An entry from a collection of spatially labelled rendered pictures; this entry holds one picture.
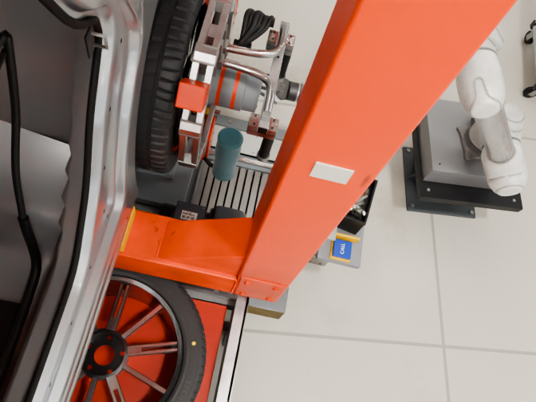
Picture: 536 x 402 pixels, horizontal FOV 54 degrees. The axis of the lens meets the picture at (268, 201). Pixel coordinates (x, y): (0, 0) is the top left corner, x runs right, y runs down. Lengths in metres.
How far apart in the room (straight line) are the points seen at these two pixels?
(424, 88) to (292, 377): 1.76
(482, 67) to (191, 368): 1.32
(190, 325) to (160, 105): 0.74
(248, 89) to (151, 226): 0.54
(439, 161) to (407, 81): 1.71
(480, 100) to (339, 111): 1.01
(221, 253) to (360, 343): 1.08
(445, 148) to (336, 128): 1.68
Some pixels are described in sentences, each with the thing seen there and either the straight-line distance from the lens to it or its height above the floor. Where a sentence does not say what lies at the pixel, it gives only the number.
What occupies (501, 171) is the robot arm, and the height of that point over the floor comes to 0.64.
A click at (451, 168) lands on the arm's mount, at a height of 0.40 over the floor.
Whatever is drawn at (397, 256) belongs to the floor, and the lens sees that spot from 2.63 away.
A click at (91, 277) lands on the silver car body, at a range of 1.43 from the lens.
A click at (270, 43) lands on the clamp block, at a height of 0.94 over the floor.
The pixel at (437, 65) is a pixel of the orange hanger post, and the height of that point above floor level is 1.79.
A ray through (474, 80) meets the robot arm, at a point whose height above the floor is 1.08.
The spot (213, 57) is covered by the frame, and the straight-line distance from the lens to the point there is 1.50.
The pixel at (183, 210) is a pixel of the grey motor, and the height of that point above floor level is 0.43.
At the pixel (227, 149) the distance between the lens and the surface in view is 1.79.
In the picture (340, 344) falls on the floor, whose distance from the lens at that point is 2.42.
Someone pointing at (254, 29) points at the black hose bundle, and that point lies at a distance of 1.72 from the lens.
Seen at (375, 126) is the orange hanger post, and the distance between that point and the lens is 0.82.
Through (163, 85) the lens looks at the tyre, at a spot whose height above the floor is 1.09.
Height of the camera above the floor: 2.28
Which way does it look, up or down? 64 degrees down
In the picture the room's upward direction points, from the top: 23 degrees clockwise
